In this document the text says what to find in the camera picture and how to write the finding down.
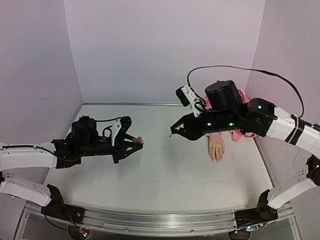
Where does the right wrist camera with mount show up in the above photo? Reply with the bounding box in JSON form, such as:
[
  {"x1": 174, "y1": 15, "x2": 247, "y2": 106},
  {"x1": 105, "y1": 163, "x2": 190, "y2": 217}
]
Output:
[{"x1": 175, "y1": 85, "x2": 207, "y2": 117}]

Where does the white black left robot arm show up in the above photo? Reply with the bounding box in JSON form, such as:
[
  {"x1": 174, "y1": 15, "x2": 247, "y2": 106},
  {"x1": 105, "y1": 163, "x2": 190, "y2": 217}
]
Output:
[{"x1": 0, "y1": 116, "x2": 144, "y2": 224}]

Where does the pink zip hoodie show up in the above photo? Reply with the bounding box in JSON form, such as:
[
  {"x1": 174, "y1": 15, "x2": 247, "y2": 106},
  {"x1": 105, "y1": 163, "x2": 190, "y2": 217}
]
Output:
[{"x1": 204, "y1": 89, "x2": 256, "y2": 142}]

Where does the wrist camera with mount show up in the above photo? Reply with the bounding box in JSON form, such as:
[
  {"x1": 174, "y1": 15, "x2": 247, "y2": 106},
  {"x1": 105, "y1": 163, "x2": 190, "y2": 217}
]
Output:
[
  {"x1": 175, "y1": 85, "x2": 207, "y2": 117},
  {"x1": 102, "y1": 116, "x2": 132, "y2": 146}
]

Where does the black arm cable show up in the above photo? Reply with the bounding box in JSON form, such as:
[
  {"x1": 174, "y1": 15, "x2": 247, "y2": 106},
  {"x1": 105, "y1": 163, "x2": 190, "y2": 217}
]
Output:
[
  {"x1": 186, "y1": 65, "x2": 305, "y2": 118},
  {"x1": 0, "y1": 116, "x2": 123, "y2": 163}
]

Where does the mannequin hand with long nails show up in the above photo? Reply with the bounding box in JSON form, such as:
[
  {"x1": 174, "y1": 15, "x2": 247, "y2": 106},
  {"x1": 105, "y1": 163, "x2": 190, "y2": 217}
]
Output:
[{"x1": 208, "y1": 135, "x2": 225, "y2": 162}]

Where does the pink nail polish bottle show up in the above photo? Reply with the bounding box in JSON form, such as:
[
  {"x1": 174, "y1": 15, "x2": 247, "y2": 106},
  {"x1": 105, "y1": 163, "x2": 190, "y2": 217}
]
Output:
[{"x1": 132, "y1": 136, "x2": 144, "y2": 144}]

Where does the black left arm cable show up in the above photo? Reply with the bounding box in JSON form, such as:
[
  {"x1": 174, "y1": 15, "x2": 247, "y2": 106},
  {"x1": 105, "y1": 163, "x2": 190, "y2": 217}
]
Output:
[{"x1": 0, "y1": 116, "x2": 123, "y2": 163}]

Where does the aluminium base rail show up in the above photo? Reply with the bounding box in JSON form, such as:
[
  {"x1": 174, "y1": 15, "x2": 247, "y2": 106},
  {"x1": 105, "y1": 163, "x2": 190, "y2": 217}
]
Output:
[{"x1": 13, "y1": 202, "x2": 302, "y2": 240}]

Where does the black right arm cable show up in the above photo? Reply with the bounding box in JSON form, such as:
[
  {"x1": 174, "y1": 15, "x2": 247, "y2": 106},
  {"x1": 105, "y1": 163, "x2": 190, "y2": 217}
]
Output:
[{"x1": 186, "y1": 65, "x2": 305, "y2": 118}]

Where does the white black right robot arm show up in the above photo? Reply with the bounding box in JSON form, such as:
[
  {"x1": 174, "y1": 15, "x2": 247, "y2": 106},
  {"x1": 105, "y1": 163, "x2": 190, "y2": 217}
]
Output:
[{"x1": 170, "y1": 80, "x2": 320, "y2": 229}]

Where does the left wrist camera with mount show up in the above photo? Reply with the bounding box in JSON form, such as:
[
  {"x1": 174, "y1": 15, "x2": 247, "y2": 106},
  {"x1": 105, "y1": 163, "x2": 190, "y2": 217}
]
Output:
[{"x1": 102, "y1": 116, "x2": 132, "y2": 146}]

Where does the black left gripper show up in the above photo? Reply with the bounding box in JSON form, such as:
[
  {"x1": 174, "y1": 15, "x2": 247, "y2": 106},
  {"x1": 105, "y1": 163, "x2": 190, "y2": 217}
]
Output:
[{"x1": 79, "y1": 134, "x2": 144, "y2": 164}]

